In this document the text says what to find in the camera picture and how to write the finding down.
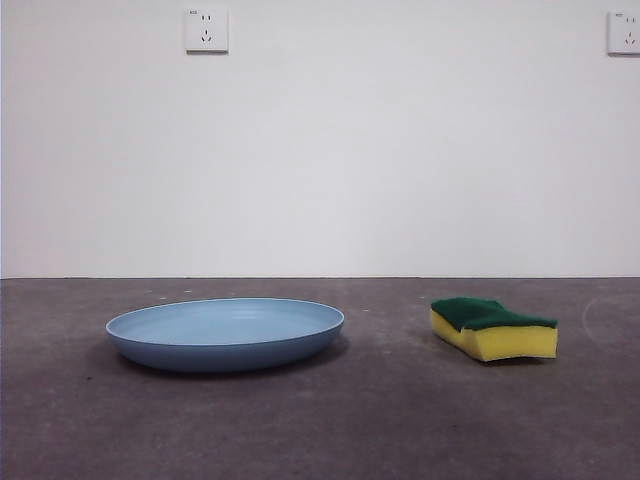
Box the light blue round plate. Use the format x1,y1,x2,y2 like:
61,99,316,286
104,297,346,374

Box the yellow sponge with green pad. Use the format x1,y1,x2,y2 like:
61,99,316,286
430,297,559,365

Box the white wall power socket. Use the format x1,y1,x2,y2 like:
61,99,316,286
606,10,640,57
185,6,230,55

